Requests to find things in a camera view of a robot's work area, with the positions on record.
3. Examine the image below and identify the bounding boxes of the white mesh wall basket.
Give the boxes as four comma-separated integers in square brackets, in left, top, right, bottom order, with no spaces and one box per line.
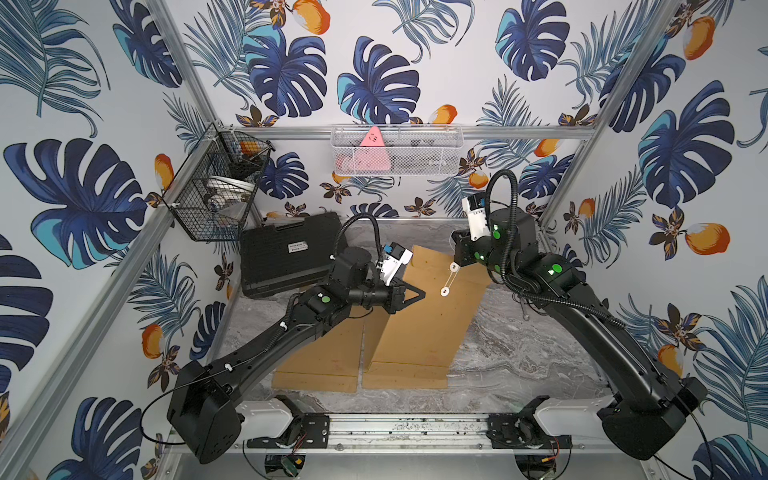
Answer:
[330,125,464,177]

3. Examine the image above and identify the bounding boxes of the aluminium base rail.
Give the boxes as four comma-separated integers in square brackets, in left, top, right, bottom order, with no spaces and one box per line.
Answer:
[164,411,658,455]

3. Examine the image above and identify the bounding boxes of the black wire basket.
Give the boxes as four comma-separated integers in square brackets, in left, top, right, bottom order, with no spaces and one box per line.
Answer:
[162,124,275,242]

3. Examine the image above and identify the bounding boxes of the white items in black basket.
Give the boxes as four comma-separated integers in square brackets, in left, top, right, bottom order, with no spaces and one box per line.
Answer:
[203,176,256,212]

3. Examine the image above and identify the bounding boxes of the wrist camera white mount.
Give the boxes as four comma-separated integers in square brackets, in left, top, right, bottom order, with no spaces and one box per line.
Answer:
[379,242,413,286]
[461,192,491,241]

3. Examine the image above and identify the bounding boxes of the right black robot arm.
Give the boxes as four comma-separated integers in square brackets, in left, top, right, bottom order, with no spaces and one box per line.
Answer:
[451,210,708,460]

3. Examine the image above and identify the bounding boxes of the pink triangular object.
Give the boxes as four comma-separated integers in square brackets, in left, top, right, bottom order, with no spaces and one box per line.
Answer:
[349,126,392,173]

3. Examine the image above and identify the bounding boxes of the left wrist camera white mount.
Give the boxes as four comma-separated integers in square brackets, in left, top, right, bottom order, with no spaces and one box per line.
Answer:
[379,242,413,286]

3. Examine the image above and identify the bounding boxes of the black plastic tool case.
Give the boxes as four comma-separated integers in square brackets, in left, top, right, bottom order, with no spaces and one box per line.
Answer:
[240,212,342,299]

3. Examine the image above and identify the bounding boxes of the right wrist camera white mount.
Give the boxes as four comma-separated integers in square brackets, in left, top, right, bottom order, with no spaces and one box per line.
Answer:
[461,192,491,241]

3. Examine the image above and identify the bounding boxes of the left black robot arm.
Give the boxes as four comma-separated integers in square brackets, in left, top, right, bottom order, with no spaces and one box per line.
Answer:
[166,243,426,464]

